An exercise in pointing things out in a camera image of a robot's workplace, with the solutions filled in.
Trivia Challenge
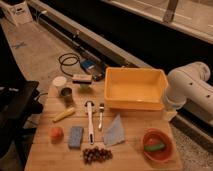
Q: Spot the blue grey towel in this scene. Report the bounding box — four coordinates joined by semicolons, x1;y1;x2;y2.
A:
103;115;125;147

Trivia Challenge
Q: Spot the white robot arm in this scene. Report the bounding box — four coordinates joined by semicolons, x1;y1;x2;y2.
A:
162;62;213;127

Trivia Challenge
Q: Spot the yellow plastic tray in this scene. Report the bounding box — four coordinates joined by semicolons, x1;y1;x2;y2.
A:
104;67;168;110

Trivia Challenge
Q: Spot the wooden scrub brush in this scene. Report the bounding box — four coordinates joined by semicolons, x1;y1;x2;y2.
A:
72;74;92;84

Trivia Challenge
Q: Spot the metal cup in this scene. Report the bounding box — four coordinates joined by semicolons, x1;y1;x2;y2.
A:
61;87;73;103

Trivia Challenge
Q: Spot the blue sponge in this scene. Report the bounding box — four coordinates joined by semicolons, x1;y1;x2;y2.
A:
68;126;84;149

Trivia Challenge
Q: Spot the orange fruit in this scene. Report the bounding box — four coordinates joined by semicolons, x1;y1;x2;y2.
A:
50;127;64;142

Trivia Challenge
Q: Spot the bunch of dark grapes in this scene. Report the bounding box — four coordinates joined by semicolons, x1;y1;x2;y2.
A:
83;147;113;164

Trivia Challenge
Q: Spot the green cucumber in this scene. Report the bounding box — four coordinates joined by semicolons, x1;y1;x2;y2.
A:
144;143;165;152

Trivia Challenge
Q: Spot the red bowl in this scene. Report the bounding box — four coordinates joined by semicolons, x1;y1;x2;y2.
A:
141;128;173;163

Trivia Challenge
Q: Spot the black chair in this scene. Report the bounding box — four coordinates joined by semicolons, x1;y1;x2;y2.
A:
0;81;43;167

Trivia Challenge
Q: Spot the white cardboard box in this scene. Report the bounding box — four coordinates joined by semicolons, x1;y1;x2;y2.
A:
0;0;33;27

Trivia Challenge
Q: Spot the black coiled cable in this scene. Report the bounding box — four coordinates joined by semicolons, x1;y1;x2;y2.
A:
58;52;82;77

